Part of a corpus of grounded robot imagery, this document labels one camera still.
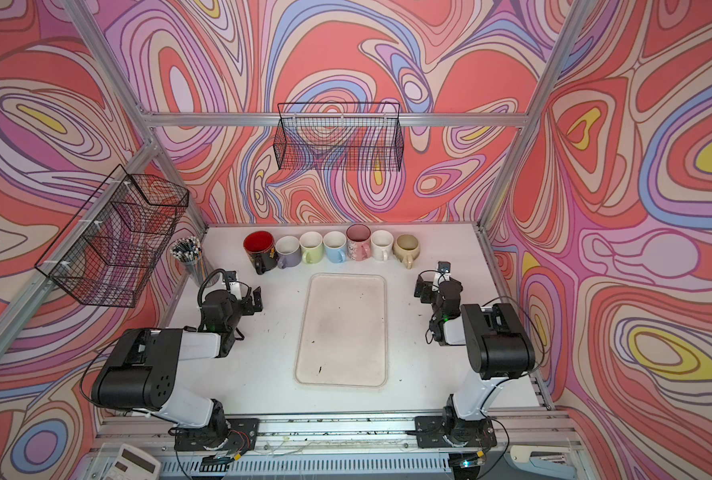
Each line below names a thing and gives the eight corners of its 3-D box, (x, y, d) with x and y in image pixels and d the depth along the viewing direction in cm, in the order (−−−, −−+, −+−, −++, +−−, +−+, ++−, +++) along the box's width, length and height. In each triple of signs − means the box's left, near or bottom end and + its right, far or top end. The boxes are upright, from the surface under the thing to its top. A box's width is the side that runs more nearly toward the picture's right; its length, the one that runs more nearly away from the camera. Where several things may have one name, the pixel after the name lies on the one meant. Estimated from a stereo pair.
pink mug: (346, 266, 109) (345, 247, 100) (347, 243, 116) (346, 223, 107) (371, 266, 109) (372, 247, 100) (370, 243, 116) (371, 223, 107)
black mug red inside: (255, 282, 104) (247, 265, 96) (250, 251, 113) (242, 234, 105) (282, 275, 106) (276, 258, 98) (275, 245, 115) (269, 227, 107)
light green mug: (301, 271, 108) (297, 254, 100) (304, 249, 115) (300, 231, 107) (323, 271, 108) (320, 254, 100) (325, 249, 115) (323, 231, 107)
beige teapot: (394, 271, 106) (396, 259, 100) (392, 246, 113) (394, 233, 107) (418, 271, 106) (422, 259, 100) (414, 246, 113) (417, 233, 107)
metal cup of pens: (199, 292, 102) (173, 260, 88) (193, 277, 107) (168, 244, 92) (219, 283, 105) (197, 250, 91) (213, 268, 109) (191, 234, 95)
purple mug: (276, 271, 107) (271, 257, 101) (281, 249, 114) (277, 235, 108) (300, 271, 107) (296, 257, 101) (303, 249, 114) (300, 235, 108)
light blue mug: (324, 269, 109) (322, 251, 101) (326, 249, 115) (324, 230, 107) (346, 269, 109) (345, 251, 101) (346, 249, 115) (345, 230, 107)
